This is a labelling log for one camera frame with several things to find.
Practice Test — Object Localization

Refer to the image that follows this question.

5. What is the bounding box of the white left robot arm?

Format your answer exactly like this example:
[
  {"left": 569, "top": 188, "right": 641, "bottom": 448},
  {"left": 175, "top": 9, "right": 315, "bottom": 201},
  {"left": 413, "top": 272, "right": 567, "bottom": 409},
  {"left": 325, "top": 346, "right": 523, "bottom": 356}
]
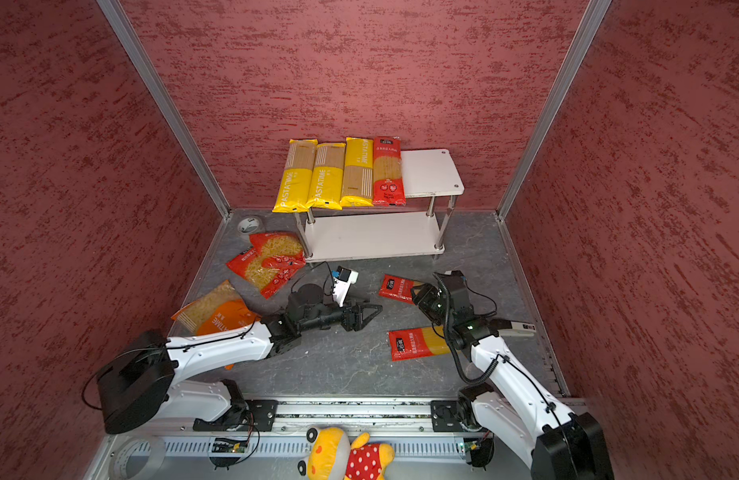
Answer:
[{"left": 95, "top": 284, "right": 383, "bottom": 435}]

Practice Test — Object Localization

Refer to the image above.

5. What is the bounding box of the aluminium corner post left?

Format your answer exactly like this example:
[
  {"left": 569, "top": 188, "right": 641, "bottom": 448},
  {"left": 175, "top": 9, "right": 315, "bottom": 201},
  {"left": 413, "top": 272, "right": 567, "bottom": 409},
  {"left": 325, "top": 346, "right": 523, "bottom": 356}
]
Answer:
[{"left": 97, "top": 0, "right": 232, "bottom": 219}]

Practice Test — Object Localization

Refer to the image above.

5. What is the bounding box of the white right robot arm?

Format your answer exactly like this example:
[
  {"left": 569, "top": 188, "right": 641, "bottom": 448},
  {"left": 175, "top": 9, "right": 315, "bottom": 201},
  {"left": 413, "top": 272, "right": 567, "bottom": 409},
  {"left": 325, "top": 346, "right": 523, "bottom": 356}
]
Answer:
[{"left": 411, "top": 270, "right": 615, "bottom": 479}]

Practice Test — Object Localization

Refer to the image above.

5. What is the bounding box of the white two-tier shelf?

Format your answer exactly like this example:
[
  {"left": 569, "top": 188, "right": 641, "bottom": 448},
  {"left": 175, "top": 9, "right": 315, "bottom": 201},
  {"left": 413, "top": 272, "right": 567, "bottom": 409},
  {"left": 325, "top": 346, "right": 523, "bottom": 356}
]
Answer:
[{"left": 294, "top": 149, "right": 465, "bottom": 262}]

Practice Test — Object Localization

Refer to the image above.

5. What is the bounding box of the aluminium corner post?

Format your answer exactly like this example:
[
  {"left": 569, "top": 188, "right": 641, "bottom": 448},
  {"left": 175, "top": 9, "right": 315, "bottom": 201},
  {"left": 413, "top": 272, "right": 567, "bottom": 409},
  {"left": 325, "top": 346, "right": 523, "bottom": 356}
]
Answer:
[
  {"left": 97, "top": 0, "right": 232, "bottom": 219},
  {"left": 497, "top": 0, "right": 611, "bottom": 224}
]

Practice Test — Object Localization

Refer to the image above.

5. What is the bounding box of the red spaghetti bag front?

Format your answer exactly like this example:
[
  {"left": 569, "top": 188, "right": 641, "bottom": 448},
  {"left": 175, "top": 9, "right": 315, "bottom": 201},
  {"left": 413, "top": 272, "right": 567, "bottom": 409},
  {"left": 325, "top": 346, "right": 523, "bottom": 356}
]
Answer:
[{"left": 389, "top": 327, "right": 449, "bottom": 362}]

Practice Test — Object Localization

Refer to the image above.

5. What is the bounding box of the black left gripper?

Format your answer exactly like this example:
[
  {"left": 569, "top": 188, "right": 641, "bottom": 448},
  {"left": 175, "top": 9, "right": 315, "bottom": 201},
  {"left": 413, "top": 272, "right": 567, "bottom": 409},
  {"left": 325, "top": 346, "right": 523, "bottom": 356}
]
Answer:
[{"left": 300, "top": 291, "right": 383, "bottom": 333}]

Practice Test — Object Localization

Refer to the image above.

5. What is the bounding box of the red spaghetti bag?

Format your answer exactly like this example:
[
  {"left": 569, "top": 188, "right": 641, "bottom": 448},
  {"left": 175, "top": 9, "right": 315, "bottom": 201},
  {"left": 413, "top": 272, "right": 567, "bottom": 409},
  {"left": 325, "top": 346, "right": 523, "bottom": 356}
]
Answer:
[
  {"left": 373, "top": 136, "right": 407, "bottom": 206},
  {"left": 389, "top": 327, "right": 449, "bottom": 362},
  {"left": 379, "top": 274, "right": 423, "bottom": 304}
]

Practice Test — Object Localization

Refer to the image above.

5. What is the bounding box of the yellow spaghetti bag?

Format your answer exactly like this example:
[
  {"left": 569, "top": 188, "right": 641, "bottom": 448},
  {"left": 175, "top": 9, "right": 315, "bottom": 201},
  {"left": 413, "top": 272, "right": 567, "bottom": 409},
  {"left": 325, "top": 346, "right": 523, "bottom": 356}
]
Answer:
[
  {"left": 307, "top": 143, "right": 346, "bottom": 211},
  {"left": 273, "top": 139, "right": 318, "bottom": 213},
  {"left": 340, "top": 137, "right": 373, "bottom": 207}
]

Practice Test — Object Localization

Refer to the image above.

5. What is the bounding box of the orange macaroni bag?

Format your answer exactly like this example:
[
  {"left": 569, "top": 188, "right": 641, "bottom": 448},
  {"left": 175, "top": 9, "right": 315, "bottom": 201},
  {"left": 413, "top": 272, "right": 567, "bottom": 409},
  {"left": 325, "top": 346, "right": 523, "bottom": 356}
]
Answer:
[{"left": 166, "top": 281, "right": 273, "bottom": 379}]

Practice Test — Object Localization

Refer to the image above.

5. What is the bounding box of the yellow plush toy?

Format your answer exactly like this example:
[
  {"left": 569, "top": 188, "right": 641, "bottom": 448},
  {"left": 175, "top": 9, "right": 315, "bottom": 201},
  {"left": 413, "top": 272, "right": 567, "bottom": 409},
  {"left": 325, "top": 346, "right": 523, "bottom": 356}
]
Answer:
[{"left": 297, "top": 427, "right": 395, "bottom": 480}]

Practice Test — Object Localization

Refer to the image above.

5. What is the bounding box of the aluminium corner post right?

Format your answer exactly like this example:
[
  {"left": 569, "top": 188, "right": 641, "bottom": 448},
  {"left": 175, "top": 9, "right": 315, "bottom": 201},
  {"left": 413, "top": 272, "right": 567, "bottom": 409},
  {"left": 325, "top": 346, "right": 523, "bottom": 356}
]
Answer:
[{"left": 497, "top": 0, "right": 611, "bottom": 224}]

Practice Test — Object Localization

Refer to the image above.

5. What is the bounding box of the clear tape roll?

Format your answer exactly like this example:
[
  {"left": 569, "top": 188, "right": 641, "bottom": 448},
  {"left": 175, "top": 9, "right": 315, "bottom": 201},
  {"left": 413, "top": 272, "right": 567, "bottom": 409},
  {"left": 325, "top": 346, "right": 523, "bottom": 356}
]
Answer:
[{"left": 108, "top": 436, "right": 167, "bottom": 480}]

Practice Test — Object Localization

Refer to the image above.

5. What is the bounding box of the red macaroni bag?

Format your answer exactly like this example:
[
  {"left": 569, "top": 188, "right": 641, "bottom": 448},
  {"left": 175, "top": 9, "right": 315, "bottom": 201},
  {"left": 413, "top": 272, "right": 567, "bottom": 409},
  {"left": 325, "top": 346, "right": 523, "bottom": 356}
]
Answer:
[{"left": 227, "top": 232, "right": 306, "bottom": 299}]

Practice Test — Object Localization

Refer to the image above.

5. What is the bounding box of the red spaghetti bag back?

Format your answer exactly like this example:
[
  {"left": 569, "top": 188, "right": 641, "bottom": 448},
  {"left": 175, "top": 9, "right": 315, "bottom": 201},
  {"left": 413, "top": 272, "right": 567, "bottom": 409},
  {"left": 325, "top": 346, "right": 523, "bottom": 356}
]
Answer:
[{"left": 379, "top": 274, "right": 423, "bottom": 304}]

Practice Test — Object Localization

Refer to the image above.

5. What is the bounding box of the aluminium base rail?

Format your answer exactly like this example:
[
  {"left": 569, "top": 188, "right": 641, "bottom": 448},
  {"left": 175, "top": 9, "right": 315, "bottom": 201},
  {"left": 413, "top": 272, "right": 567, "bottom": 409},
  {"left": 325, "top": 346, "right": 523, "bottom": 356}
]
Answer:
[{"left": 80, "top": 394, "right": 617, "bottom": 480}]

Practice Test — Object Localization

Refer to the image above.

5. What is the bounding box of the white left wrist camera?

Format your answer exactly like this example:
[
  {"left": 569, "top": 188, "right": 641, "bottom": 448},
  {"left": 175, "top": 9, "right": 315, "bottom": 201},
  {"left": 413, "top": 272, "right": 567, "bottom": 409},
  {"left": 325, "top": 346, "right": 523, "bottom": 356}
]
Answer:
[{"left": 332, "top": 266, "right": 359, "bottom": 307}]

